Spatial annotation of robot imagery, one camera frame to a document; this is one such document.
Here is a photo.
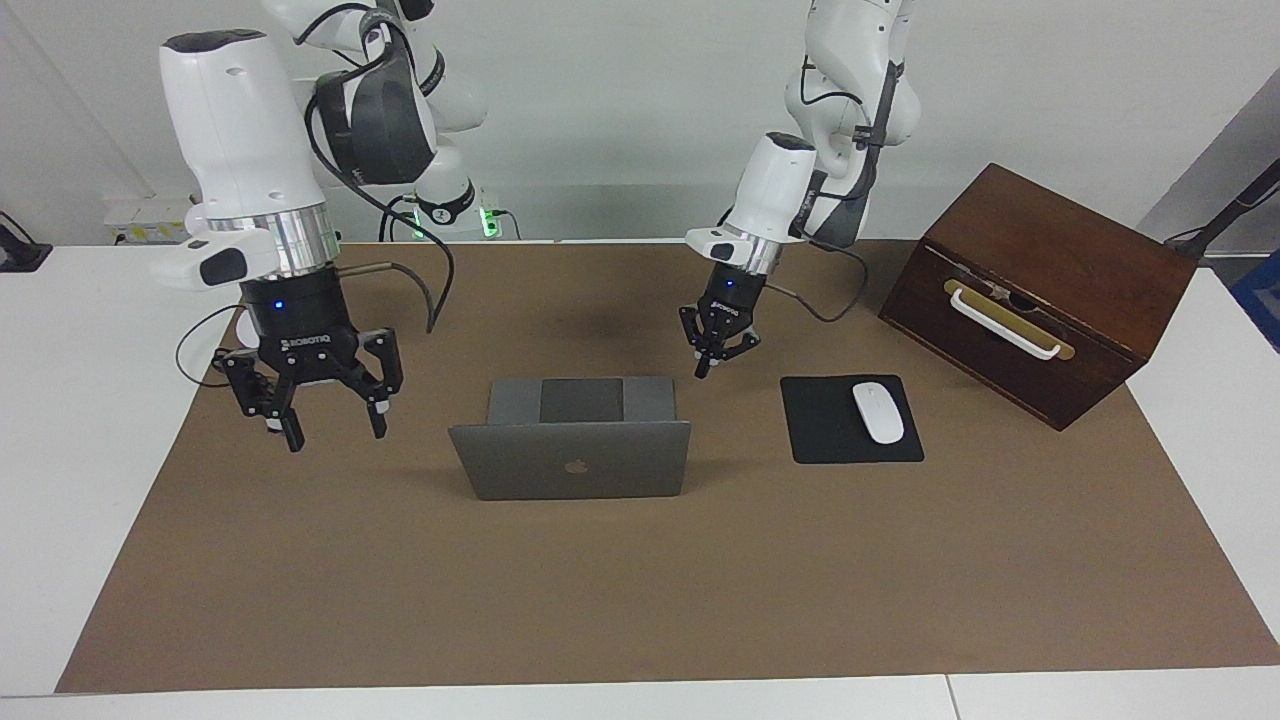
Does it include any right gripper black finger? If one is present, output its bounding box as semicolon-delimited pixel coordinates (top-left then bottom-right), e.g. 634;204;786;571
345;328;405;440
215;348;305;454

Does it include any grey laptop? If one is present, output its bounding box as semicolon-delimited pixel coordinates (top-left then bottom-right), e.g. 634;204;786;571
447;377;693;501

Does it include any black mouse pad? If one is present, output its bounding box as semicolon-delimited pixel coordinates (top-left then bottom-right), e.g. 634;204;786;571
780;375;925;465

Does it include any white desk lamp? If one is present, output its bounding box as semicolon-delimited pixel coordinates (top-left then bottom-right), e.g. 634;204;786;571
185;203;259;351

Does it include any white computer mouse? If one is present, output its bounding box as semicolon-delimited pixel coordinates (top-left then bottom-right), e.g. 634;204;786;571
852;382;905;445

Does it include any white power strip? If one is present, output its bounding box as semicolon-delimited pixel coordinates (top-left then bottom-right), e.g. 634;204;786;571
105;195;196;246

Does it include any brown table mat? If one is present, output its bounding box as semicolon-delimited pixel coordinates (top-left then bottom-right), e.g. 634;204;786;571
55;240;1280;694

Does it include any dark brown wooden box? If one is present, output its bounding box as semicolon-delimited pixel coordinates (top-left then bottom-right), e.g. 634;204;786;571
878;163;1198;432

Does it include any black stand pole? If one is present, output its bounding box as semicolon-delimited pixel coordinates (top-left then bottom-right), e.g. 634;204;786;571
1165;160;1280;261

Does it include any blue crate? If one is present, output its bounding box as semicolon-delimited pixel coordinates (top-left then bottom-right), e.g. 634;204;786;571
1232;250;1280;353

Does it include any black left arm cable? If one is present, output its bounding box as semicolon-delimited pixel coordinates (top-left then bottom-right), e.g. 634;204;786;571
765;55;901;324

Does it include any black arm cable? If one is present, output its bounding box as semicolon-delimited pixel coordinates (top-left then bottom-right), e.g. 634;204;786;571
300;0;457;334
765;55;901;324

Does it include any black lamp power cable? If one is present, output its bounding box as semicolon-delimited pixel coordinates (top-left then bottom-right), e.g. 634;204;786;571
176;305;251;391

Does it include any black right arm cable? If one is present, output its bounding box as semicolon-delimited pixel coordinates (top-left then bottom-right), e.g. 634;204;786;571
300;0;457;334

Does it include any black base cable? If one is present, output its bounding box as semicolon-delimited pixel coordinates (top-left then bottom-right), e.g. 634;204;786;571
378;193;421;242

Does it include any white box handle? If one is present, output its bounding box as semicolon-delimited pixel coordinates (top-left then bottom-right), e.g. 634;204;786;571
948;287;1063;360

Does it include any black clamp mount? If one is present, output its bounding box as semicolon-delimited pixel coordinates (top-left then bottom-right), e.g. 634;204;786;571
0;212;53;273

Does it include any brass handle plate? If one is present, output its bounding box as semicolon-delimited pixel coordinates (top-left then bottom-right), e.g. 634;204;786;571
943;279;1077;362

